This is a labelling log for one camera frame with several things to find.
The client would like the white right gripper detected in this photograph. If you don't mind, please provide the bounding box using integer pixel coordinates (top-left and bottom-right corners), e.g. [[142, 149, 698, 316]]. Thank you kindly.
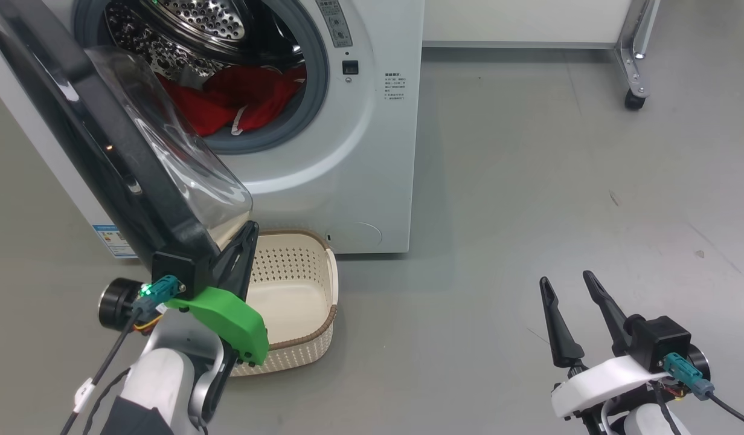
[[539, 270, 672, 421]]

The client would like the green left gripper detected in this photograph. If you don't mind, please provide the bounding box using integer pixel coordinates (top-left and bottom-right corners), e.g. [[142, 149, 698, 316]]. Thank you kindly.
[[165, 221, 270, 367]]

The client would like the red garment with white band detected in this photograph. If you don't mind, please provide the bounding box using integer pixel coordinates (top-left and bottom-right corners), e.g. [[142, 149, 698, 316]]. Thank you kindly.
[[203, 63, 307, 135]]

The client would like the black round glass washer door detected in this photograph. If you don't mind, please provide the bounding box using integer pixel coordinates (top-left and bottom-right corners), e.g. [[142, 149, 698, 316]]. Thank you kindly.
[[0, 0, 254, 272]]

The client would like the cream perforated laundry basket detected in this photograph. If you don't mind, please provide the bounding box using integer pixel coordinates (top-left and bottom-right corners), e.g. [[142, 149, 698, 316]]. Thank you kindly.
[[230, 228, 339, 378]]

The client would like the black cylindrical right gripper motor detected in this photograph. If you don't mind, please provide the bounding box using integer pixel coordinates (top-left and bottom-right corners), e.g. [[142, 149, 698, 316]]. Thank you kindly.
[[686, 344, 711, 381]]

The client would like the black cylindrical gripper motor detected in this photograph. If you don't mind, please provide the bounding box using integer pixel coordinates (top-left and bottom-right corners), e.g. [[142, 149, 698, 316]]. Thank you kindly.
[[686, 344, 711, 381], [98, 278, 144, 332]]

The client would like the black cylindrical left gripper motor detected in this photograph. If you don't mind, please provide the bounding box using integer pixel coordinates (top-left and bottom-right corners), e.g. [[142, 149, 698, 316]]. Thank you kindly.
[[98, 278, 144, 332]]

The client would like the white front-load washing machine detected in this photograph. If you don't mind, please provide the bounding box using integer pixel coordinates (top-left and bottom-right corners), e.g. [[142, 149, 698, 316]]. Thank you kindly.
[[0, 0, 425, 259]]

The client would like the steel washing machine drum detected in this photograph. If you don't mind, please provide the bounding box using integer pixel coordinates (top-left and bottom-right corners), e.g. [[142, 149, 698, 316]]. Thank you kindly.
[[103, 0, 306, 79]]

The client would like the small printed warning text label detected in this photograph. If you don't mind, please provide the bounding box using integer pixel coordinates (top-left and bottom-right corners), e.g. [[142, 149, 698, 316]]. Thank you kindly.
[[383, 72, 407, 102]]

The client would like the grey instruction label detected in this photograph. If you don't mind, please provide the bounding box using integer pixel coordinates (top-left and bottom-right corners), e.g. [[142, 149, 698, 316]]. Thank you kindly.
[[316, 0, 353, 48]]

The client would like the white panel board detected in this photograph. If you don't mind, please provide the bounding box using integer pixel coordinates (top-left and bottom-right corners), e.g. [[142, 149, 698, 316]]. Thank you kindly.
[[422, 0, 633, 49]]

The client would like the right cable with teal plug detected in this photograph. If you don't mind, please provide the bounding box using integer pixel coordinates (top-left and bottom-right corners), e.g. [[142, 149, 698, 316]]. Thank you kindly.
[[663, 353, 744, 431]]

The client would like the silver metal frame leg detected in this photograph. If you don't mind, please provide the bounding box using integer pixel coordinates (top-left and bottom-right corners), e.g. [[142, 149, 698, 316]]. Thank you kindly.
[[614, 0, 661, 97]]

